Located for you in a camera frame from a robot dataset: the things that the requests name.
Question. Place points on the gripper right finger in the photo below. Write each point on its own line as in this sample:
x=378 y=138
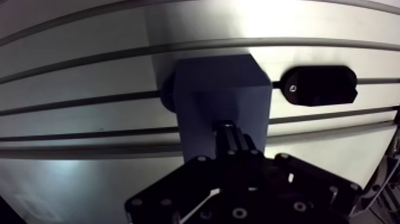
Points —
x=312 y=184

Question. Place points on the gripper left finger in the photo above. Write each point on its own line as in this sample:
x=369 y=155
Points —
x=187 y=184

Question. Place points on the dark blue-grey block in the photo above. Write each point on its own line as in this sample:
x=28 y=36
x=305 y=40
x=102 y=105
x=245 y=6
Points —
x=218 y=94

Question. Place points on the black oval holder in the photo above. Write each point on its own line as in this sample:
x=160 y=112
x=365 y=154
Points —
x=318 y=86

